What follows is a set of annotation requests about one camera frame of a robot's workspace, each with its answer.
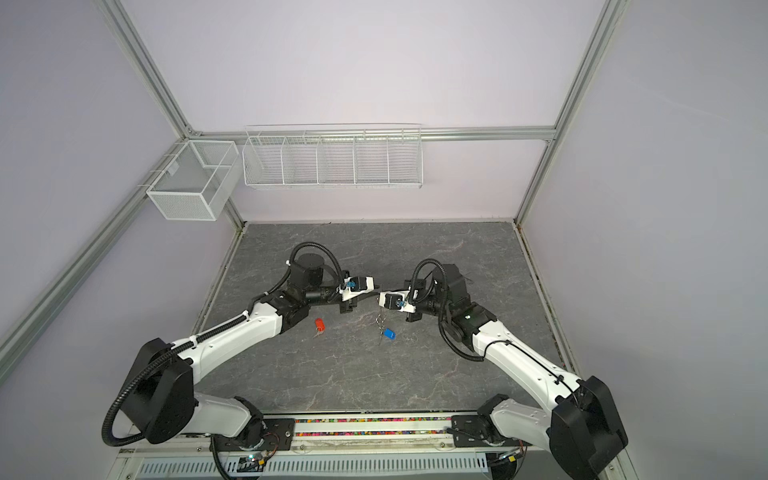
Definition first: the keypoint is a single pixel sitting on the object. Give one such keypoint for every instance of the white vented cable duct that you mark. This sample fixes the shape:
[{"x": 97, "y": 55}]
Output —
[{"x": 323, "y": 466}]

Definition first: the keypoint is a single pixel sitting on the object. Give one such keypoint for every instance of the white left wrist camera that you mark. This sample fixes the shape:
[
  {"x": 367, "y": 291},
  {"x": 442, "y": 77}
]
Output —
[{"x": 358, "y": 283}]

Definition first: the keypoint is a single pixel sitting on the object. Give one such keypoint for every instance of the long white wire basket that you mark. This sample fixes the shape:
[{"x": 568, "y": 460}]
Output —
[{"x": 333, "y": 155}]

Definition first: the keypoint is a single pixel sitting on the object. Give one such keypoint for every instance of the red key tag with key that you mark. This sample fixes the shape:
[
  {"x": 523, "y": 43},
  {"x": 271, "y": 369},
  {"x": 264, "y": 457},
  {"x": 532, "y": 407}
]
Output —
[{"x": 320, "y": 327}]

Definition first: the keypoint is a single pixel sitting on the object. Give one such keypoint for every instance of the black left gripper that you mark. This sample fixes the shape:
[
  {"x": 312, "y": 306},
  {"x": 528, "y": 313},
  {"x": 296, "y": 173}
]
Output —
[{"x": 346, "y": 306}]

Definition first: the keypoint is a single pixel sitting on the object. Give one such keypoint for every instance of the aluminium base rail with beads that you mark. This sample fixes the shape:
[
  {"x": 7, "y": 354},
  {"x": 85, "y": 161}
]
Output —
[{"x": 372, "y": 432}]

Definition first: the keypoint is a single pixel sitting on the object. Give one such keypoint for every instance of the left aluminium frame post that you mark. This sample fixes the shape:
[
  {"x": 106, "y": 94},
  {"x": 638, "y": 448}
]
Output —
[{"x": 126, "y": 34}]

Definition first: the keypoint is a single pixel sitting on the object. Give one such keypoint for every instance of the small white mesh basket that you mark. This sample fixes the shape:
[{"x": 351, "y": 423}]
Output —
[{"x": 198, "y": 181}]

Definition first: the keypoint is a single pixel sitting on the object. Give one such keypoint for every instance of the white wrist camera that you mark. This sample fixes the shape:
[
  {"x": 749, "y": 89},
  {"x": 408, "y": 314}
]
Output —
[
  {"x": 396, "y": 301},
  {"x": 358, "y": 283}
]

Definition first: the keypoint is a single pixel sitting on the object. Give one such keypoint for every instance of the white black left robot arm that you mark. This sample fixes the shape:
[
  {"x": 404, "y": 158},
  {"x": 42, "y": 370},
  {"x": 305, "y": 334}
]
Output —
[{"x": 159, "y": 401}]

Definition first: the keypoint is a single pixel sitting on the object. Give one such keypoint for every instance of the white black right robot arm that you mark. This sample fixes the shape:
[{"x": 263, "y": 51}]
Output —
[{"x": 476, "y": 334}]

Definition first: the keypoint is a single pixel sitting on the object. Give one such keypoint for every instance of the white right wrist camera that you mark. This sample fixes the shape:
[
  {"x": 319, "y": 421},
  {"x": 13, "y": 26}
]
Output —
[{"x": 396, "y": 301}]

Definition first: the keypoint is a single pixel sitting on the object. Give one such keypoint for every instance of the aluminium frame corner post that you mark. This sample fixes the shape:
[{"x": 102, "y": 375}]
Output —
[{"x": 608, "y": 20}]

